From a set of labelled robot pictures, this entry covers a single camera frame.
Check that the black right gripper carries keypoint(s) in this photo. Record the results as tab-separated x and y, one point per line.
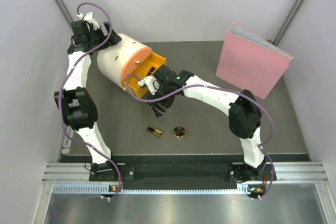
158	110

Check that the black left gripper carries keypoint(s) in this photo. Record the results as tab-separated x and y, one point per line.
113	40

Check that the gold lipstick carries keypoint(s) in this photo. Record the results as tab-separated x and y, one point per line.
151	71
154	131

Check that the cream round drawer organizer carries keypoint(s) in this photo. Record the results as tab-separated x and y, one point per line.
110	60

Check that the orange top drawer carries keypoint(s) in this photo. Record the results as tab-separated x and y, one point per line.
132	58

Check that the yellow drawer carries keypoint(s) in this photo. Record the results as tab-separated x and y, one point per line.
153	60

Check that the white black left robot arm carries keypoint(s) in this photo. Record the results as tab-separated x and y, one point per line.
77	108

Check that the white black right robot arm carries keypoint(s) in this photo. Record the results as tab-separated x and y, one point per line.
243	115

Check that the round gold compact jar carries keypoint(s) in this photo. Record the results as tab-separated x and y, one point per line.
179	132

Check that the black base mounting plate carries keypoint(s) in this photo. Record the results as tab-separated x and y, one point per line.
225	171

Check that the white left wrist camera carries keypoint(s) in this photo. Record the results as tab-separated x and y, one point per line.
89	17

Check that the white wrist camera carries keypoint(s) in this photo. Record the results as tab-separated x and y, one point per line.
89	17
151	83

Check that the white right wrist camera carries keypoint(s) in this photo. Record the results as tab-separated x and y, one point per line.
151	83

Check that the pink ring binder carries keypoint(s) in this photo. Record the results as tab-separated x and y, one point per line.
247	61

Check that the aluminium frame rail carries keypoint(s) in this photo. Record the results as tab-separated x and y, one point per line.
289	172

